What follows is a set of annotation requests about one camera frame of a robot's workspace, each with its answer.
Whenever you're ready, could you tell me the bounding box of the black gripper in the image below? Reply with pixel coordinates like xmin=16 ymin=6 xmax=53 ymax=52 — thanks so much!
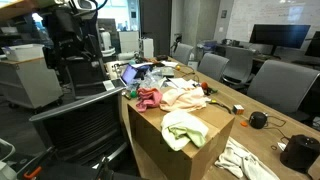
xmin=44 ymin=6 xmax=103 ymax=69

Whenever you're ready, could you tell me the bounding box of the grey mesh-back office chair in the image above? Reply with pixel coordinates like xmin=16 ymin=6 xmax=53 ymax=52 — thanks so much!
xmin=29 ymin=87 xmax=132 ymax=169

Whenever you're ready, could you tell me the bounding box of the wall whiteboard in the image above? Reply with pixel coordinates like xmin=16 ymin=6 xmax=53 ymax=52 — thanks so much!
xmin=226 ymin=0 xmax=320 ymax=44

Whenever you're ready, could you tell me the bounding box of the white paper sheets pile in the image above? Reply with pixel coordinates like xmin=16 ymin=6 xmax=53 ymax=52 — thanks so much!
xmin=166 ymin=77 xmax=198 ymax=90

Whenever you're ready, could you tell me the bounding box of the open silver laptop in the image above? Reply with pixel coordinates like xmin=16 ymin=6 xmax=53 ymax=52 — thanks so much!
xmin=102 ymin=63 xmax=139 ymax=93

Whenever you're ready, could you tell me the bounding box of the white cabinet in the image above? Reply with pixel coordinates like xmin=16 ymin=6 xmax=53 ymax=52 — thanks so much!
xmin=118 ymin=30 xmax=140 ymax=54

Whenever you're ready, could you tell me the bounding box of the thin black speaker cable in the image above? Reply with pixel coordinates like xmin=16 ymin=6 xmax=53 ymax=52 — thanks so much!
xmin=265 ymin=114 xmax=291 ymax=141

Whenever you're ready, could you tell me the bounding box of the dark door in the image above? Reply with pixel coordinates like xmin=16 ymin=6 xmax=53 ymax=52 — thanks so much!
xmin=139 ymin=0 xmax=173 ymax=56

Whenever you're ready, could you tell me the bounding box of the Rubik's cube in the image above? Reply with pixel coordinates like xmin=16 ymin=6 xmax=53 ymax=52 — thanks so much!
xmin=232 ymin=104 xmax=245 ymax=116

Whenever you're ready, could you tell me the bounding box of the small white adapter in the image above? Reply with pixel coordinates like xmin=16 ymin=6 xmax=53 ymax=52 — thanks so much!
xmin=277 ymin=141 xmax=288 ymax=152

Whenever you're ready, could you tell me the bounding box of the black computer monitor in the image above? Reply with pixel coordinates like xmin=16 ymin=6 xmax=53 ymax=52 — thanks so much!
xmin=249 ymin=23 xmax=312 ymax=56
xmin=304 ymin=30 xmax=320 ymax=58

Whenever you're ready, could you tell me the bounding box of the clear plastic bags pile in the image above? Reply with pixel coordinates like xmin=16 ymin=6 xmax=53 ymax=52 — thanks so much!
xmin=139 ymin=66 xmax=168 ymax=89

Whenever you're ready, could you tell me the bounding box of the white storage bin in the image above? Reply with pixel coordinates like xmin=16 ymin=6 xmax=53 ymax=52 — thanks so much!
xmin=1 ymin=43 xmax=46 ymax=63

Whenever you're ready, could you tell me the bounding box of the crumpled white cloth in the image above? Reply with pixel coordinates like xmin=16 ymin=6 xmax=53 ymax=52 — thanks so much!
xmin=214 ymin=136 xmax=281 ymax=180

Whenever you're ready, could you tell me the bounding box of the light green towel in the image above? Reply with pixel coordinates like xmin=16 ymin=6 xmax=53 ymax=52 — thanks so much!
xmin=160 ymin=109 xmax=210 ymax=152

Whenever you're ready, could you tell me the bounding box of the pink shirt orange print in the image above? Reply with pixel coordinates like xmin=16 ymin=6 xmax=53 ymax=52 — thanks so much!
xmin=134 ymin=87 xmax=164 ymax=113

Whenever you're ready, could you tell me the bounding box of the small black round speaker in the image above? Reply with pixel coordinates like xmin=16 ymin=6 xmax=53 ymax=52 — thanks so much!
xmin=248 ymin=111 xmax=269 ymax=130

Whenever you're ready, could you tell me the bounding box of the grey conference chair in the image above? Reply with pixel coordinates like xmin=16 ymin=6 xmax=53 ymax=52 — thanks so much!
xmin=221 ymin=45 xmax=256 ymax=91
xmin=246 ymin=59 xmax=320 ymax=123
xmin=171 ymin=43 xmax=195 ymax=66
xmin=197 ymin=52 xmax=230 ymax=83

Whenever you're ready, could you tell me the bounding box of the orange-handled black clamp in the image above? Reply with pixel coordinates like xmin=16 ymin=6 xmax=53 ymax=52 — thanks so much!
xmin=23 ymin=165 xmax=44 ymax=180

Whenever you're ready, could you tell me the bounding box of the white box unit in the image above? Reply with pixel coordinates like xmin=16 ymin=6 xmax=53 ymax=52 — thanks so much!
xmin=138 ymin=37 xmax=155 ymax=59

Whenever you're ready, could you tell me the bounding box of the grey utility cart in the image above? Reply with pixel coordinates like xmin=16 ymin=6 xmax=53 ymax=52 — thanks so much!
xmin=0 ymin=56 xmax=64 ymax=111

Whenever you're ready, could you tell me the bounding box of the black mesh office chair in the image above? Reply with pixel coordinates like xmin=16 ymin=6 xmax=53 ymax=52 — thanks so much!
xmin=66 ymin=59 xmax=108 ymax=98

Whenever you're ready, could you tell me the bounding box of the peach shirt orange print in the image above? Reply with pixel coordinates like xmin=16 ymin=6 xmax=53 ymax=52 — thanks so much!
xmin=159 ymin=86 xmax=212 ymax=113

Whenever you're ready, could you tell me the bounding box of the large black cylinder speaker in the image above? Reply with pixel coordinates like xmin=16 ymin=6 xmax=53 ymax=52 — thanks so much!
xmin=279 ymin=134 xmax=320 ymax=174

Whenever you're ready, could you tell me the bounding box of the large cardboard box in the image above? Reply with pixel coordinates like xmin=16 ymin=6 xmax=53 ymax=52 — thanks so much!
xmin=127 ymin=87 xmax=236 ymax=180

